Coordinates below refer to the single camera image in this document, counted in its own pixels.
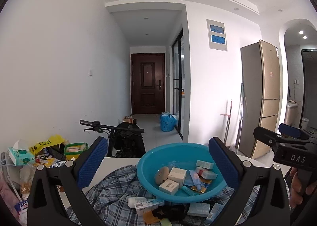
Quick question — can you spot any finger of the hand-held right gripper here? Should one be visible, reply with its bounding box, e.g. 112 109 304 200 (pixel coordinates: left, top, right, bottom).
253 126 285 152
278 123 317 142

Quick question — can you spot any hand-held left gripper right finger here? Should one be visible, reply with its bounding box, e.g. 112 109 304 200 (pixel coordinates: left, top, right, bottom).
208 137 291 226

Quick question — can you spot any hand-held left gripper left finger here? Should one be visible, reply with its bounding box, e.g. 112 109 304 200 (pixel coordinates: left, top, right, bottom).
27 136 109 226

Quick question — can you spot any long teal box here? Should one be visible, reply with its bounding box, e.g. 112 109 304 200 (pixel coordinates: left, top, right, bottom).
196 160 214 170

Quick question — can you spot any small orange sachet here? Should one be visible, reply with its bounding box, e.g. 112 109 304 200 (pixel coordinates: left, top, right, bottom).
198 179 212 193

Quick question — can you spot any blue and pink tube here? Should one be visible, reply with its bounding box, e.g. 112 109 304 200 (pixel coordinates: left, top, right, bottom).
189 169 202 192

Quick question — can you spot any small teal tube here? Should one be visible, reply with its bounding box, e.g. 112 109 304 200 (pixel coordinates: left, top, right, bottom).
181 185 196 197

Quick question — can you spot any blue plastic basin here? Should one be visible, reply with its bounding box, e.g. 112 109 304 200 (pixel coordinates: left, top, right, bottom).
137 143 234 203

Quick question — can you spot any person's right hand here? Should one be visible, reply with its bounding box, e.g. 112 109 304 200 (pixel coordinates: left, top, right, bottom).
288 168 317 209

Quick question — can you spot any beige sink cabinet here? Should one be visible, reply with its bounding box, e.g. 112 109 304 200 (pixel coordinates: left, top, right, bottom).
285 101 300 125

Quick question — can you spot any red and white box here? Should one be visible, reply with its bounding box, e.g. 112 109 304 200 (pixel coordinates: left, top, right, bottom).
197 168 218 180

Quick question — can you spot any green-lidded container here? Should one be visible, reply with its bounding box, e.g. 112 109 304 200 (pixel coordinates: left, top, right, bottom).
64 142 89 161

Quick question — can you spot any black bicycle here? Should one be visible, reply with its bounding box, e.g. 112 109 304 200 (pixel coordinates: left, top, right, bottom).
80 120 145 157

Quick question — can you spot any gold refrigerator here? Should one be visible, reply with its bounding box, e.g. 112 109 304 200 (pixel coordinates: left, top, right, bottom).
238 40 281 159

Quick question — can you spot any blue patterned ceramic bowl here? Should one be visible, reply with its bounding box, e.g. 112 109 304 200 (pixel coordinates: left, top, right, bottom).
48 159 67 169

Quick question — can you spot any blue plaid cloth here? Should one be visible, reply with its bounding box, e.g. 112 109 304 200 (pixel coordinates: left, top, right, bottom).
83 165 290 226

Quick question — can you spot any black bicycle bag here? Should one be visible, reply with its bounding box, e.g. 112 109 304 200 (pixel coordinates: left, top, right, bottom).
113 122 146 157

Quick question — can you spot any yellow plastic bag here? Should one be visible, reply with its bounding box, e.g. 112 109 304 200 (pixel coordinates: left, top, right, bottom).
28 135 66 156

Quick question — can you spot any blue box with barcode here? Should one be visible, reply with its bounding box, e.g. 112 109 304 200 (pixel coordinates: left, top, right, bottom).
205 202 226 223

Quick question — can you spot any cream square box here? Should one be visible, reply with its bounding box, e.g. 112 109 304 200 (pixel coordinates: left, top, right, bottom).
168 167 187 187

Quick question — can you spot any light blue box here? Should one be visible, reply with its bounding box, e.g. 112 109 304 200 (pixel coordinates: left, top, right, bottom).
187 202 211 217

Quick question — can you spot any white box with barcode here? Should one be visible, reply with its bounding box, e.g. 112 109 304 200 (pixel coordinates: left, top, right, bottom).
159 179 179 195

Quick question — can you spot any black pouch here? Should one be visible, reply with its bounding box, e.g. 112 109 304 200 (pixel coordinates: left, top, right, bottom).
171 204 190 221

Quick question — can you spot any clear plastic bag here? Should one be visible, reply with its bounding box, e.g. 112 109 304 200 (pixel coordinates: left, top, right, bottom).
18 164 37 197

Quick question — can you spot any white box blue print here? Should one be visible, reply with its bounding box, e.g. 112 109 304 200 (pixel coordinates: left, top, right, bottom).
134 199 165 216

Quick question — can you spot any green tissue pack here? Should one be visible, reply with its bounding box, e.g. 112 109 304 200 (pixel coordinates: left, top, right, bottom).
8 140 35 166

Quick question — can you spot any blue plastic bag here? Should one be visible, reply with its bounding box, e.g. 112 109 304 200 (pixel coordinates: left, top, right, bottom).
160 112 177 132

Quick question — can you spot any orange card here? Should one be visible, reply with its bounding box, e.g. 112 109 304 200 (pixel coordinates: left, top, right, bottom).
144 213 159 224

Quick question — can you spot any black scrunchie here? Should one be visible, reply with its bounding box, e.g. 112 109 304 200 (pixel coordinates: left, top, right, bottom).
152 206 174 220

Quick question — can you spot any white and blue packet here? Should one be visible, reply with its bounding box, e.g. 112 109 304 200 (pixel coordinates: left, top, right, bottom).
14 200 30 215

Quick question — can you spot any brown entrance door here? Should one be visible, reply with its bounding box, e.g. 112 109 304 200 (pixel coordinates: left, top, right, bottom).
130 53 165 115

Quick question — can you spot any pink cloth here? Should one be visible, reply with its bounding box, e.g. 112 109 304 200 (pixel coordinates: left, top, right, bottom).
0 166 23 216

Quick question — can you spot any black-framed glass door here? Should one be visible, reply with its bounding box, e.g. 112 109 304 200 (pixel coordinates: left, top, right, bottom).
172 29 185 133

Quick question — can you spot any white-handled mop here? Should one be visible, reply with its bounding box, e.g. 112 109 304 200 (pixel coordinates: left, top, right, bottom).
236 83 248 147

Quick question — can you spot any long-handled broom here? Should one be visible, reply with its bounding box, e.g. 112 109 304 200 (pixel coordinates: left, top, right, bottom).
220 99 233 146

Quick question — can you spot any wall electrical panel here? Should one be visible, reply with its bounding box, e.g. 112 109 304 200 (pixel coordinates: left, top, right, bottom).
206 19 228 51

